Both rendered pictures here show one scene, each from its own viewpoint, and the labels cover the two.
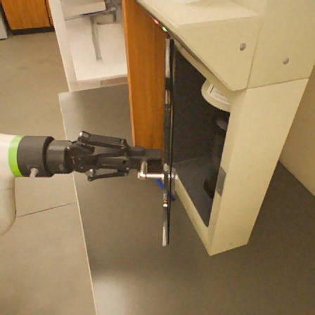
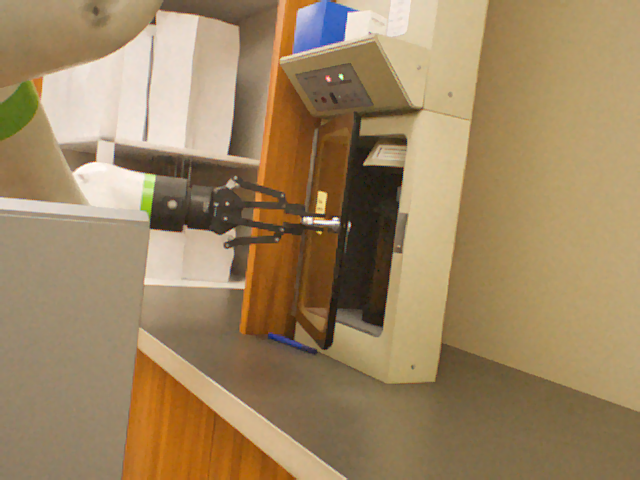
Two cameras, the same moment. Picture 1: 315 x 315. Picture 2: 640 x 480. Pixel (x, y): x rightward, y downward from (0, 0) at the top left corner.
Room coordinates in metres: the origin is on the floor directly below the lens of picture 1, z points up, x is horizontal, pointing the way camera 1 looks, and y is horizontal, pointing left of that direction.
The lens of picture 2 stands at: (-0.66, 0.27, 1.23)
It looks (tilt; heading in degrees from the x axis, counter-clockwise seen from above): 3 degrees down; 347
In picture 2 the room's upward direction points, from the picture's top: 7 degrees clockwise
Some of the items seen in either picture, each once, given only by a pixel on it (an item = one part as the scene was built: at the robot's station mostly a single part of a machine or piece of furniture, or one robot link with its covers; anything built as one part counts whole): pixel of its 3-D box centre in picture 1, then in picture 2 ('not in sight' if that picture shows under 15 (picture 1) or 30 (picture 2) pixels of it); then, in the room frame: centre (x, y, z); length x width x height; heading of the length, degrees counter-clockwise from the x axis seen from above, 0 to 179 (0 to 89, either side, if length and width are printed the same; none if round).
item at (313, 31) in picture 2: not in sight; (329, 34); (0.59, 0.00, 1.56); 0.10 x 0.10 x 0.09; 19
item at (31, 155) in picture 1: (40, 157); (171, 204); (0.48, 0.26, 1.20); 0.12 x 0.06 x 0.09; 179
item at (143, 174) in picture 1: (152, 164); (314, 221); (0.46, 0.02, 1.20); 0.10 x 0.05 x 0.03; 179
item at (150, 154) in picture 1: (145, 154); (305, 213); (0.48, 0.03, 1.21); 0.07 x 0.03 x 0.01; 89
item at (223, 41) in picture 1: (172, 25); (344, 81); (0.52, -0.02, 1.46); 0.32 x 0.11 x 0.10; 19
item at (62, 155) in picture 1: (74, 157); (215, 209); (0.48, 0.19, 1.20); 0.09 x 0.07 x 0.08; 89
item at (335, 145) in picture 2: (166, 147); (322, 227); (0.53, -0.02, 1.19); 0.30 x 0.01 x 0.40; 179
